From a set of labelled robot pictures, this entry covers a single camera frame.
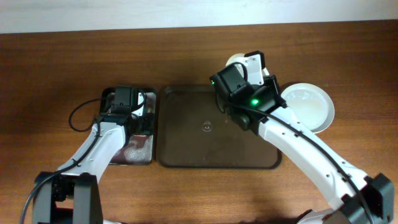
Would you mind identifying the white plate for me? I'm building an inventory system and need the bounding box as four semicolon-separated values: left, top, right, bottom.
225;53;271;77
281;83;335;134

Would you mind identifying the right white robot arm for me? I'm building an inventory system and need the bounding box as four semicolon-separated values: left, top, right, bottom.
210;62;394;223

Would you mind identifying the small black metal tray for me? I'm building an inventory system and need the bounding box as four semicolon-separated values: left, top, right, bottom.
99;89;157;166

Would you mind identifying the large brown serving tray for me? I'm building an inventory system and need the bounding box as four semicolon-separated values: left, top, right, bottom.
155;85;282;169

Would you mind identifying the right black cable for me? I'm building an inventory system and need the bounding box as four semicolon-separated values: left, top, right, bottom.
214;61;374;224

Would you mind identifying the black cable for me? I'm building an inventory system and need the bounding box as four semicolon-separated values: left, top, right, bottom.
214;61;374;224
19;90;149;224

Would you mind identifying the left black cable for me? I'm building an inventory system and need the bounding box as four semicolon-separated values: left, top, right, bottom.
19;90;149;224

